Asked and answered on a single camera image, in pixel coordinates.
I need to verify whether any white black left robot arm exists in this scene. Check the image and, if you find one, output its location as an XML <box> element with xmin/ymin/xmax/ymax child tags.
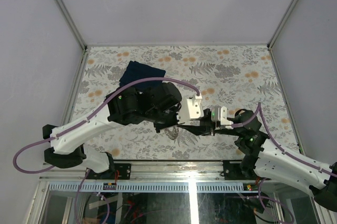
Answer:
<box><xmin>44</xmin><ymin>83</ymin><xmax>182</xmax><ymax>179</ymax></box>

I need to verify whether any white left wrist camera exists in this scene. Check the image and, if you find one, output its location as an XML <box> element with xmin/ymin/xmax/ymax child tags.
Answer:
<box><xmin>176</xmin><ymin>95</ymin><xmax>204</xmax><ymax>124</ymax></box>

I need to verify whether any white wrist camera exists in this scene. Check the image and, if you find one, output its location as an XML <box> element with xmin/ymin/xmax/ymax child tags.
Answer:
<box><xmin>211</xmin><ymin>106</ymin><xmax>233</xmax><ymax>129</ymax></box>
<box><xmin>176</xmin><ymin>95</ymin><xmax>204</xmax><ymax>124</ymax></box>

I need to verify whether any floral patterned table mat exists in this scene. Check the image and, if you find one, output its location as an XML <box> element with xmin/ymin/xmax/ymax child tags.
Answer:
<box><xmin>71</xmin><ymin>45</ymin><xmax>299</xmax><ymax>160</ymax></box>

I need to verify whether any metal keyring with yellow grip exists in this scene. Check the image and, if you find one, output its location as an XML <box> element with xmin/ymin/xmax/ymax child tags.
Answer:
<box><xmin>164</xmin><ymin>127</ymin><xmax>179</xmax><ymax>140</ymax></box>

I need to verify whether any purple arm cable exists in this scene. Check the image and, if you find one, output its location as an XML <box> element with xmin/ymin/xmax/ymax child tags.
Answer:
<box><xmin>13</xmin><ymin>77</ymin><xmax>201</xmax><ymax>175</ymax></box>
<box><xmin>231</xmin><ymin>102</ymin><xmax>337</xmax><ymax>177</ymax></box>

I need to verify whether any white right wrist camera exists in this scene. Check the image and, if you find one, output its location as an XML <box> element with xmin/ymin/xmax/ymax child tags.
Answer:
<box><xmin>211</xmin><ymin>106</ymin><xmax>233</xmax><ymax>129</ymax></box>

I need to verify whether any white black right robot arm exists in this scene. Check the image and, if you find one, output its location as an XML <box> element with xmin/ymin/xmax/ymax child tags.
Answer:
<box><xmin>177</xmin><ymin>106</ymin><xmax>336</xmax><ymax>211</ymax></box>

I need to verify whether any dark navy folded cloth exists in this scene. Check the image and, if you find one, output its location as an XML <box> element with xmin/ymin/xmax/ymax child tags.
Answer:
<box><xmin>119</xmin><ymin>61</ymin><xmax>166</xmax><ymax>87</ymax></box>

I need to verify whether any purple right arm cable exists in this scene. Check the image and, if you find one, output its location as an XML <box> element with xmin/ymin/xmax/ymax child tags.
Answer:
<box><xmin>231</xmin><ymin>102</ymin><xmax>337</xmax><ymax>177</ymax></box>

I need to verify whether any aluminium front rail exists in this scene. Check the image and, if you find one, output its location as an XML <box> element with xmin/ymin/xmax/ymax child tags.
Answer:
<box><xmin>39</xmin><ymin>159</ymin><xmax>264</xmax><ymax>182</ymax></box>

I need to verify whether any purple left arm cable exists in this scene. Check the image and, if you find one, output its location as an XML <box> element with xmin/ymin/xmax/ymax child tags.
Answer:
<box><xmin>13</xmin><ymin>77</ymin><xmax>201</xmax><ymax>175</ymax></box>

